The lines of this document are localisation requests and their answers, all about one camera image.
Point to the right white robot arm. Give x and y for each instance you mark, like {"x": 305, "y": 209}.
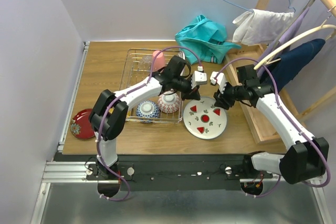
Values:
{"x": 306, "y": 156}

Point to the white watermelon plate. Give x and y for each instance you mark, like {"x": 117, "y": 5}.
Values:
{"x": 203, "y": 119}

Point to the pink plastic cup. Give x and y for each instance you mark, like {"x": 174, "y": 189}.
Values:
{"x": 159, "y": 62}

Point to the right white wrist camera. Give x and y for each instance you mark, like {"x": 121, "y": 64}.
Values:
{"x": 218, "y": 79}

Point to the clear glass cup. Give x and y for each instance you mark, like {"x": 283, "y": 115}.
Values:
{"x": 145, "y": 62}

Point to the wooden clothes rack frame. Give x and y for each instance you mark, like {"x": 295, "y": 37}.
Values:
{"x": 271, "y": 120}

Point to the purple garment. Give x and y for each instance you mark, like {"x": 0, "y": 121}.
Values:
{"x": 285, "y": 36}

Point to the navy garment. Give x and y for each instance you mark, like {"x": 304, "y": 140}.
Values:
{"x": 293, "y": 61}

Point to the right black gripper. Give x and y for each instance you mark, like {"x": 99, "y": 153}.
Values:
{"x": 220, "y": 98}

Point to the white garment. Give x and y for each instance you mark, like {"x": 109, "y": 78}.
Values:
{"x": 258, "y": 26}

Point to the blue patterned bowl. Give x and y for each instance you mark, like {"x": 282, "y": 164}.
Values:
{"x": 147, "y": 111}

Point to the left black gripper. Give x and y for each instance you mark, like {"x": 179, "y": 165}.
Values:
{"x": 191, "y": 94}

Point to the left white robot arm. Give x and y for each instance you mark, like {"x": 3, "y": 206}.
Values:
{"x": 109, "y": 113}

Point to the white blue striped plate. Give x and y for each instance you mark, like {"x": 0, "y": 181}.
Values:
{"x": 182, "y": 62}

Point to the teal cloth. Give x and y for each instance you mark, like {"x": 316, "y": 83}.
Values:
{"x": 205, "y": 38}

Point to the red white patterned bowl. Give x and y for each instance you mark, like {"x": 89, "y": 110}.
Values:
{"x": 169, "y": 102}

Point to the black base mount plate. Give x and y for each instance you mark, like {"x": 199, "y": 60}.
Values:
{"x": 160, "y": 173}

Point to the grey metal hanger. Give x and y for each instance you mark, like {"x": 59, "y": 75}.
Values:
{"x": 308, "y": 5}

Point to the red floral bowl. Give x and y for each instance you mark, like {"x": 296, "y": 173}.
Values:
{"x": 80, "y": 126}

